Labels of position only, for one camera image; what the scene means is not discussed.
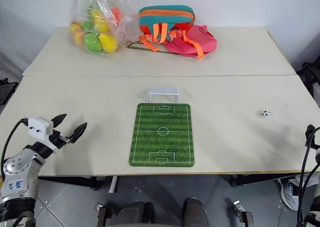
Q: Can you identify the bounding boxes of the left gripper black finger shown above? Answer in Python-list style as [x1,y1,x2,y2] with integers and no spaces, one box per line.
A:
[69,122,88,144]
[50,113,68,131]

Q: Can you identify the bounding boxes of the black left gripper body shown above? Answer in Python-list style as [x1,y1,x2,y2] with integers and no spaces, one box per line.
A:
[48,129,71,152]

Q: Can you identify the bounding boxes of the green soccer field mat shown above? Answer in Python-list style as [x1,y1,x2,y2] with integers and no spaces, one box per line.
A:
[128,102,195,168]

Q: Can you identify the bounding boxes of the black mesh object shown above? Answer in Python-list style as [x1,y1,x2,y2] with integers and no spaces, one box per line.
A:
[0,77,19,106]

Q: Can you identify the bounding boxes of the white table leg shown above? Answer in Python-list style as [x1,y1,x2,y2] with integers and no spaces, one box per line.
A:
[108,175,119,194]

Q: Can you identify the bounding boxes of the yellow pink plush fruit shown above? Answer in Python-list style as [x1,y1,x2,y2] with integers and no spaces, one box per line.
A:
[70,22,86,45]

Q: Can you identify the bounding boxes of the white miniature goal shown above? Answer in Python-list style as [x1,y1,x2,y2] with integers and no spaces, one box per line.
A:
[147,86,180,104]

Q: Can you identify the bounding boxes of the dark rounded shape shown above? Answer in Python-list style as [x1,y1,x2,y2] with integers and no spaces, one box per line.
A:
[183,197,210,227]
[116,201,155,227]

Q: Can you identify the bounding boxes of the clear plastic bag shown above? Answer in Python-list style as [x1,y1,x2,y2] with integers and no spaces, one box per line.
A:
[69,0,144,61]

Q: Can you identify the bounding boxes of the orange plush toy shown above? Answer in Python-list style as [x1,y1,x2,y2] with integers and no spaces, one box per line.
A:
[111,7,124,23]

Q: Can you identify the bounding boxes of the teal orange striped backpack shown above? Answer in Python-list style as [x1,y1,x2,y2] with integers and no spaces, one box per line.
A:
[138,4,206,60]

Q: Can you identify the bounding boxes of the pink fabric bag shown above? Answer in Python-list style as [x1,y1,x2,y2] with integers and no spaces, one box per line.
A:
[164,24,218,57]

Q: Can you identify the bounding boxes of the white sneaker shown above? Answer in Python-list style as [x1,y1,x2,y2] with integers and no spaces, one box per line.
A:
[277,178,309,211]

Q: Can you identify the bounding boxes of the black chair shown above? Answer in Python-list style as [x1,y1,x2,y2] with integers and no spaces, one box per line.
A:
[296,61,320,98]

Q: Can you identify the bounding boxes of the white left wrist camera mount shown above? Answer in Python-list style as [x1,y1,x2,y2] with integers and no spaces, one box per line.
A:
[27,116,54,141]

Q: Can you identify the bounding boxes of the black table frame bar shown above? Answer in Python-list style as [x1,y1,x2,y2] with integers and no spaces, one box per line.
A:
[37,176,102,191]
[229,173,302,188]

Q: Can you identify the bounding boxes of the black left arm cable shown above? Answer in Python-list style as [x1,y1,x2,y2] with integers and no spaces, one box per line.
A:
[0,118,30,175]

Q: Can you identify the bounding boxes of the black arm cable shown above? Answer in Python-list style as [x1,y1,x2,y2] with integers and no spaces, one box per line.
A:
[296,124,320,227]
[0,118,30,175]

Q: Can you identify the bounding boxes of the metal caster bracket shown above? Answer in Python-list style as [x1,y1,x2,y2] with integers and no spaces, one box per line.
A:
[232,200,254,223]
[95,202,113,227]

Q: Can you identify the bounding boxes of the thin olive cord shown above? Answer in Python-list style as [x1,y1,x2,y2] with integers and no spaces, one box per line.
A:
[126,42,177,55]

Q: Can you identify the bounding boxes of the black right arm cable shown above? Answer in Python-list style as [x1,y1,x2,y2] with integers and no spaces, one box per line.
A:
[296,124,320,227]

